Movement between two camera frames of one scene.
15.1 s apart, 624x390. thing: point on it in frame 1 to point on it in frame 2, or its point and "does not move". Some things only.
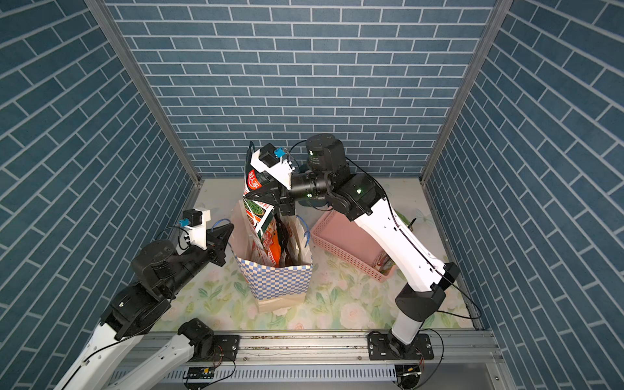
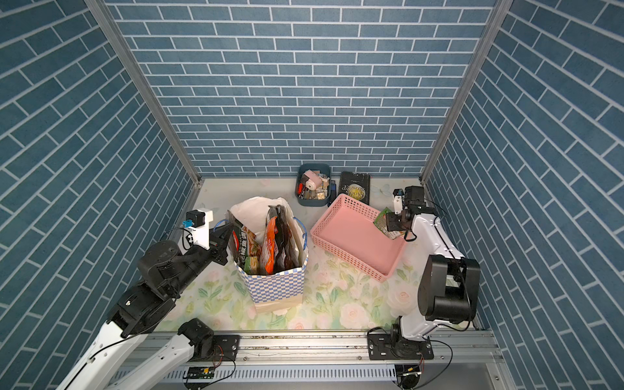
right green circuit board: x=408 y=374 does not move
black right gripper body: x=288 y=201 to x=394 y=221
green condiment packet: x=387 y=266 to x=251 y=265
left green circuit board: x=201 y=372 does not move
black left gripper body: x=213 y=246 does not move
